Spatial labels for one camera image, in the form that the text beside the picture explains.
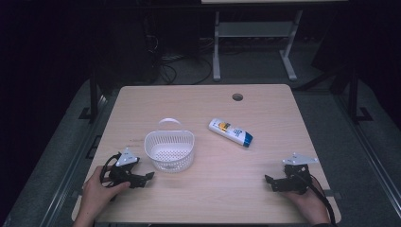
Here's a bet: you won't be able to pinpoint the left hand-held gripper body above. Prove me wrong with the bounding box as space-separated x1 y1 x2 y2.
108 147 147 189

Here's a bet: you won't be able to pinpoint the person's left hand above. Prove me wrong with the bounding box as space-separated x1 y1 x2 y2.
82 166 131 219

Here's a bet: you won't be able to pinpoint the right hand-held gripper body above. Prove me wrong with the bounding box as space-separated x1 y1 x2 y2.
271 152 320 195

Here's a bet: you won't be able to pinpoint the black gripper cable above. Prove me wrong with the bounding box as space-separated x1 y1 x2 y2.
99 152 123 189
296 172 337 225

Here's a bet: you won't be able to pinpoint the black floor cables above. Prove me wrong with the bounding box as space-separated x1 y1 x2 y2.
153 34 214 86

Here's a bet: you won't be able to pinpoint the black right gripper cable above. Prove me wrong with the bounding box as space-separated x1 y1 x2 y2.
296 172 337 225

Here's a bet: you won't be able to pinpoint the white blue-capped shampoo bottle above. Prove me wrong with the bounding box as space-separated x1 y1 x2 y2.
207 117 254 148

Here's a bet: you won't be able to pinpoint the black metal stand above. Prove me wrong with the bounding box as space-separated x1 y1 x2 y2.
78 67 106 121
345 67 375 124

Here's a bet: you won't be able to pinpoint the white metal desk frame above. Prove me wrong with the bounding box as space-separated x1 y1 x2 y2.
212 9 305 82

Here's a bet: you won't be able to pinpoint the white plastic basket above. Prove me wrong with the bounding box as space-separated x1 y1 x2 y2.
144 117 196 174

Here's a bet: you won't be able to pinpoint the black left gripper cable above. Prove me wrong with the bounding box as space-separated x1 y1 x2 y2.
99 152 123 189

